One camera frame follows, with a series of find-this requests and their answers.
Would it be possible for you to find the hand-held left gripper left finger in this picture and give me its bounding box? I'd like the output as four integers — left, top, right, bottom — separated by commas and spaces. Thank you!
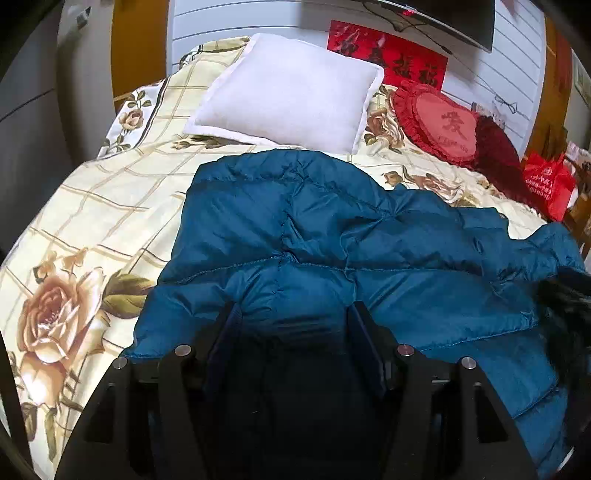
54, 301, 243, 480

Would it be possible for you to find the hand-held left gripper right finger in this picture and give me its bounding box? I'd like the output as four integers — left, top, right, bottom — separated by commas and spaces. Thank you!
346, 301, 539, 480

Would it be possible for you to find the blue puffer jacket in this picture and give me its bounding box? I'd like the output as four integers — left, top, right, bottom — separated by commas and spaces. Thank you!
121, 148, 589, 480

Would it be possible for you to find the floral checked bed sheet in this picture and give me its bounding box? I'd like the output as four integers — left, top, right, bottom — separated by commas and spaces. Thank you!
0, 37, 555, 480

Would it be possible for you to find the black fuzzy object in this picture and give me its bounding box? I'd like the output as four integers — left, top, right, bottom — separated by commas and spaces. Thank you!
538, 270, 591, 386

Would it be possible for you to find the red heart-shaped cushion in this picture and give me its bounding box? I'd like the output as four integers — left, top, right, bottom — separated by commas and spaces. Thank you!
392, 79, 481, 167

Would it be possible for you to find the dark red cushion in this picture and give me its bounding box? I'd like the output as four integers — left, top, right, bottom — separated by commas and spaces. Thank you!
468, 114, 539, 214

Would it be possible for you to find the red shopping bag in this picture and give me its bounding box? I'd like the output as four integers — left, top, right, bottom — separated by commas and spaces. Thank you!
522, 151, 578, 223

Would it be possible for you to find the white pillow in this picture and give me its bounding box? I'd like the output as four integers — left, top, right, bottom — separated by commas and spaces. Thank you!
184, 32, 386, 155

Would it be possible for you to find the grey wardrobe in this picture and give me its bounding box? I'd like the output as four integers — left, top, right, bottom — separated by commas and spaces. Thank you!
0, 0, 116, 259

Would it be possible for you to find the red wall poster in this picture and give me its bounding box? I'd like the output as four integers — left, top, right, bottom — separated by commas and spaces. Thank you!
327, 19, 450, 93

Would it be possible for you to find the black wall television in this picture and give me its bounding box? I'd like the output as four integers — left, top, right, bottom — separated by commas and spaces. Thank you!
365, 0, 496, 54

